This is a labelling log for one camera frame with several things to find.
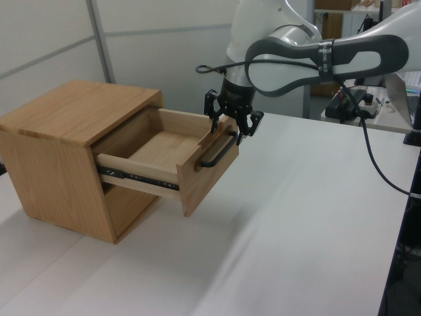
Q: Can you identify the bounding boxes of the scissors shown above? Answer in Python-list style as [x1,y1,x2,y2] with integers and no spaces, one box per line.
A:
[374,96,395,113]

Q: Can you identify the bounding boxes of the wooden two-drawer cabinet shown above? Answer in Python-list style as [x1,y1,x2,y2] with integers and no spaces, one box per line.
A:
[0,78,164,245]

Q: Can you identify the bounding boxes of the black control box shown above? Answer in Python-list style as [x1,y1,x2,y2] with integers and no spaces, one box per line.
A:
[324,88,380,121]

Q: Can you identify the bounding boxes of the wooden drawer with black handle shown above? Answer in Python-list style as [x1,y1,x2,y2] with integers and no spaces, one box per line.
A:
[93,107,240,218]

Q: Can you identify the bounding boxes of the grey partition corner post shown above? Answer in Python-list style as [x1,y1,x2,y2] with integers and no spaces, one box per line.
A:
[86,0,116,85]

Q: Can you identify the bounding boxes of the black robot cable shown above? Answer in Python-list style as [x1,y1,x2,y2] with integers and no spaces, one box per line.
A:
[195,54,421,200]

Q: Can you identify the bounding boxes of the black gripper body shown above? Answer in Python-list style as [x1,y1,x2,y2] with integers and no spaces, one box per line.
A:
[219,80,256,117]

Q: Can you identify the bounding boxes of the brown cardboard box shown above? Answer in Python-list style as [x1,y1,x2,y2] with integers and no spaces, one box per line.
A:
[321,12,343,41]

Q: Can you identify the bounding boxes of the silver laptop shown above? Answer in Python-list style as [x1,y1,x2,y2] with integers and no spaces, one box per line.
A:
[384,70,421,128]

